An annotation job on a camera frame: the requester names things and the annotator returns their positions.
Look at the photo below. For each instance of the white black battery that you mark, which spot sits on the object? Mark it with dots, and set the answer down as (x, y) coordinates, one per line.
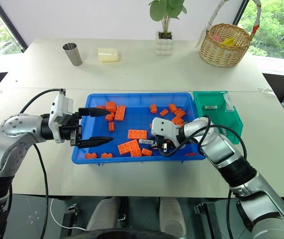
(144, 142)

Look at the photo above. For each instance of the thin flat orange brick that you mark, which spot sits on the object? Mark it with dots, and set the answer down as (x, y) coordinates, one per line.
(190, 154)

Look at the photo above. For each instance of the large orange brick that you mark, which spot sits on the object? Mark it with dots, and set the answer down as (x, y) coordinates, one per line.
(127, 147)

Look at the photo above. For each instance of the small orange brick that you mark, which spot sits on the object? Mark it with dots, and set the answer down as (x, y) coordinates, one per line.
(153, 108)
(106, 155)
(172, 107)
(109, 117)
(90, 156)
(163, 112)
(100, 107)
(111, 126)
(146, 152)

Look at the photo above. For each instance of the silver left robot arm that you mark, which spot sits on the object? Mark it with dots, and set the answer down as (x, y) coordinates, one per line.
(12, 139)

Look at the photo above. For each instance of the grey rounded shape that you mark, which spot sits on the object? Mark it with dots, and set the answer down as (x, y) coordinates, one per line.
(171, 216)
(104, 211)

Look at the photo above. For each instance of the green plant in white pot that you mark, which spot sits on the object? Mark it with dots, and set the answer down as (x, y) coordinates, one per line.
(164, 46)

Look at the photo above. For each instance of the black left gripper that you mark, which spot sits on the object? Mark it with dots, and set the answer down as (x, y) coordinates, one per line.
(73, 130)

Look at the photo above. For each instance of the medium orange brick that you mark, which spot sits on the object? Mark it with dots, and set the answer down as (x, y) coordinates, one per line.
(136, 152)
(179, 112)
(177, 120)

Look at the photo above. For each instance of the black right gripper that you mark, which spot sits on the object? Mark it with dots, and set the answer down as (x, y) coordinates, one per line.
(162, 144)

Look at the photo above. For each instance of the pink item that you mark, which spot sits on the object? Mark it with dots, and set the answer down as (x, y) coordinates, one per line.
(216, 38)

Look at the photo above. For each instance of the green plastic bin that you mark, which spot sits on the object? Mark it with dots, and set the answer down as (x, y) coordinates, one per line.
(204, 99)

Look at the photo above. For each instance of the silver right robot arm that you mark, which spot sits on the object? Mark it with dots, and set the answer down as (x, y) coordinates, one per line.
(221, 147)

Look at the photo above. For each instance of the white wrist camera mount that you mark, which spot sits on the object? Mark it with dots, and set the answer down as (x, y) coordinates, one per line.
(57, 117)
(162, 128)

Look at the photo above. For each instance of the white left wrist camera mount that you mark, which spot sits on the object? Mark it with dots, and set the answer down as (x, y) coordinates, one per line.
(57, 117)

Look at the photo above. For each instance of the cream translucent block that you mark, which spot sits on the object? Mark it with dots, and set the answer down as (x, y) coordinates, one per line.
(108, 55)

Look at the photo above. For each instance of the blue plastic bin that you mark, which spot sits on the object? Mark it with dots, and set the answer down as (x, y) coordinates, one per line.
(131, 99)

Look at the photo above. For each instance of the white label card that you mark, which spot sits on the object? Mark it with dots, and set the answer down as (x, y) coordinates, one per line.
(228, 102)

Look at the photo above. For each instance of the long orange brick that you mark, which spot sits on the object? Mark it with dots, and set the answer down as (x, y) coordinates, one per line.
(120, 113)

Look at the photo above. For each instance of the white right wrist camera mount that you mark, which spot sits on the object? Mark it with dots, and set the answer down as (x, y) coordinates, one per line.
(162, 128)

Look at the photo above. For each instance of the yellow item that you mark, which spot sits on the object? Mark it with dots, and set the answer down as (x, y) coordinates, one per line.
(228, 41)

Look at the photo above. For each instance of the steel cup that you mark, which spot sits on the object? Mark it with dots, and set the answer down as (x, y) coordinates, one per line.
(73, 54)

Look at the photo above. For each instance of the chunky orange brick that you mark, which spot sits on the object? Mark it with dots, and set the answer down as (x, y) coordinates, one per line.
(111, 106)

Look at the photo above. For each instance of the flat orange plate brick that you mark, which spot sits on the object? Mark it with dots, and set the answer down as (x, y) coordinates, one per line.
(137, 134)

